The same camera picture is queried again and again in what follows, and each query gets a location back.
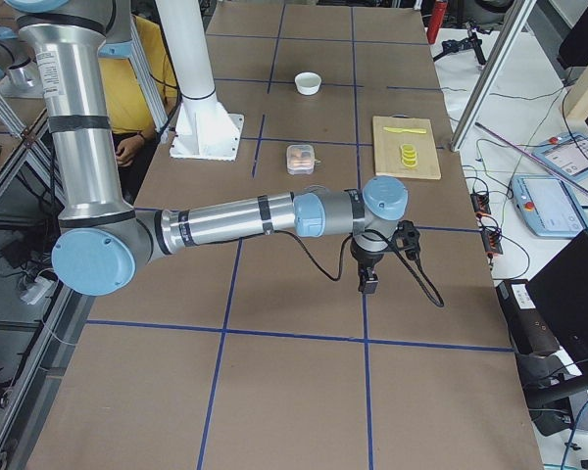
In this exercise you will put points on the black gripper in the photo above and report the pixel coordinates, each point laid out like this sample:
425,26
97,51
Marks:
364,258

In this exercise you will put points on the clear plastic egg box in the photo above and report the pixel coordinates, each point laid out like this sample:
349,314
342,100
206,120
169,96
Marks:
301,152

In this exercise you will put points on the brown egg in box front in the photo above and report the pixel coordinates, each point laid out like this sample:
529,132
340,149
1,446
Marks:
299,166

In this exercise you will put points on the orange black electronics board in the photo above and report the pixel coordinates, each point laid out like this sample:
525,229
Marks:
489,228

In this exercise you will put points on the bamboo cutting board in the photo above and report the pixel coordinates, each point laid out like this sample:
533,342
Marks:
388,154

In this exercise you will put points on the yellow plastic knife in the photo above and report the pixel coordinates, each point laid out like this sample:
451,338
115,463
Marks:
398,130

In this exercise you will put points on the teach pendant near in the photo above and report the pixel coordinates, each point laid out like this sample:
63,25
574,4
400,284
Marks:
547,206

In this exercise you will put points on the teach pendant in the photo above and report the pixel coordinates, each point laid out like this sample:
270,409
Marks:
566,152
547,206

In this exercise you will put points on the black monitor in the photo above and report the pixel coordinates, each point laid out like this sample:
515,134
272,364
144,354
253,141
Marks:
560,293

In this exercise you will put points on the white bowl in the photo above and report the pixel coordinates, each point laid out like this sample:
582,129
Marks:
307,83

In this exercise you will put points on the teach pendant far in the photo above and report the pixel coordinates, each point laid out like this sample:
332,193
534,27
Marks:
566,152

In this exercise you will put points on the grabber stick tool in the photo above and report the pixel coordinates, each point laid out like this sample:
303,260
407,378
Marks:
557,173

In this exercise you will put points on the black tripod bar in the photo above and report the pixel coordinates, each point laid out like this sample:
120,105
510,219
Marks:
472,42

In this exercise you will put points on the red cylinder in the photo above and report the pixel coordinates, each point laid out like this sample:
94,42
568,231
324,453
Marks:
436,19

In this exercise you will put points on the person in yellow shirt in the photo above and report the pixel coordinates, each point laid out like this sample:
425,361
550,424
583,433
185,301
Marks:
131,120

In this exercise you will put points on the white power strip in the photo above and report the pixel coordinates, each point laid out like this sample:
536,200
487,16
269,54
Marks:
37,289

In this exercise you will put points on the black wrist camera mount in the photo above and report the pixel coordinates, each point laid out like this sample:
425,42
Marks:
408,235

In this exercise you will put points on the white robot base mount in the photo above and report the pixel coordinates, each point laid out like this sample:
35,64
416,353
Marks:
204,129

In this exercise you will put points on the aluminium frame post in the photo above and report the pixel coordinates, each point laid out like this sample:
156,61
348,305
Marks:
512,26

